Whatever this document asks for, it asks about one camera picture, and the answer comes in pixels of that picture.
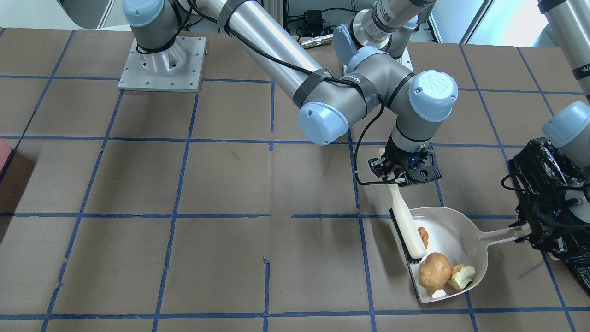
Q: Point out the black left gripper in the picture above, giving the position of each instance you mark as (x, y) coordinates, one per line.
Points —
(540, 229)

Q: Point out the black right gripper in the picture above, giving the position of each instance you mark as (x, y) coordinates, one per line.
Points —
(394, 156)

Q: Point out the yellow bread piece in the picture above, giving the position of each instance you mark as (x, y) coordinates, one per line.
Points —
(424, 235)

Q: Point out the beige plastic dustpan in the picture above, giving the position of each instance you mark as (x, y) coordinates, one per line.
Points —
(454, 235)

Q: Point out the yellow apple piece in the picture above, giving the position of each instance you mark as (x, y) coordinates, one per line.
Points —
(461, 276)

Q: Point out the whole brown potato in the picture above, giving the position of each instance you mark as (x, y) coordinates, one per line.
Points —
(434, 272)

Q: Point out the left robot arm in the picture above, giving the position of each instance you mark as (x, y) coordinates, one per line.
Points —
(568, 130)

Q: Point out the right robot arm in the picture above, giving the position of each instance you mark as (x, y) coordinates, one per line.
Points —
(369, 47)

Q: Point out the bin with black bag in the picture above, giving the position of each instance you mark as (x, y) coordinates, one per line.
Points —
(541, 165)

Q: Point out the pink box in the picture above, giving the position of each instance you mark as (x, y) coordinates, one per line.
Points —
(5, 156)

